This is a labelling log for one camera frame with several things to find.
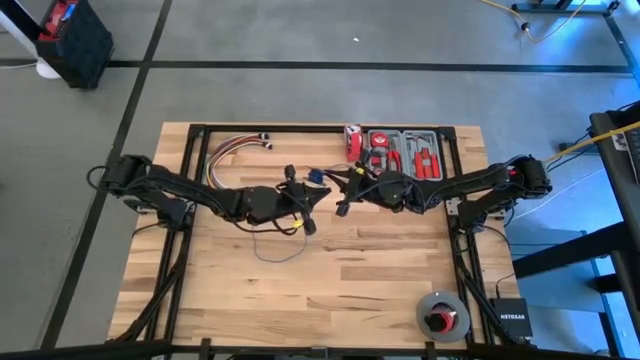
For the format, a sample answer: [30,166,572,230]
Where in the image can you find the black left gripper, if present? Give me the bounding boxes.
[279,165,332,236]

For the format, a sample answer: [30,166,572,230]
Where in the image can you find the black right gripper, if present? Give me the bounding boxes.
[324,162,386,217]

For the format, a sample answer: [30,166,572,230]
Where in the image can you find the blue ethernet cable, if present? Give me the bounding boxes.
[251,162,351,265]

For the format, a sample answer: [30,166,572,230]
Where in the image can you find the red tape measure box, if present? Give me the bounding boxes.
[343,124,365,164]

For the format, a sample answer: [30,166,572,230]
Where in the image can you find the grey plastic tool case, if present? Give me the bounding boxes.
[366,128,445,181]

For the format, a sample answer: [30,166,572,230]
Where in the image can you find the grey spool with red core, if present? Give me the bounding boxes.
[415,291,471,344]

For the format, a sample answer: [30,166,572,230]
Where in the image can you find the black floor stand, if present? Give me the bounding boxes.
[510,0,621,15]

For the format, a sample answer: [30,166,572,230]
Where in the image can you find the black fabric crate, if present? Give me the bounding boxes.
[33,0,115,90]

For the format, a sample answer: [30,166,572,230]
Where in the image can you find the black desk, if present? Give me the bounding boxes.
[512,99,640,351]

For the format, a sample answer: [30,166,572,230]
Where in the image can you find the white round base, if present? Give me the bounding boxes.
[35,58,62,81]

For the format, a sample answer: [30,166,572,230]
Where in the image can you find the red battery box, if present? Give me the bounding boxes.
[37,0,80,44]

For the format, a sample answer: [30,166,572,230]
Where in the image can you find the red-handled pliers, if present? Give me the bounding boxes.
[384,148,404,174]
[413,147,442,180]

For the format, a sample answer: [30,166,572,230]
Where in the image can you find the black aluminium rig frame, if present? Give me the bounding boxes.
[107,122,534,360]

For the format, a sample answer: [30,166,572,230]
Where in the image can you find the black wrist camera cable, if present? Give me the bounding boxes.
[232,212,307,237]

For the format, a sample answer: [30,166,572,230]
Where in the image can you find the multicolour wire harness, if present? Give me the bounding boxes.
[205,132,274,189]

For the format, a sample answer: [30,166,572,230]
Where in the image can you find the black Netgear network switch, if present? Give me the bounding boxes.
[488,297,534,339]

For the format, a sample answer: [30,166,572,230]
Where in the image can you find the yellow cord with plug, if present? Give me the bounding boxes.
[480,0,591,45]

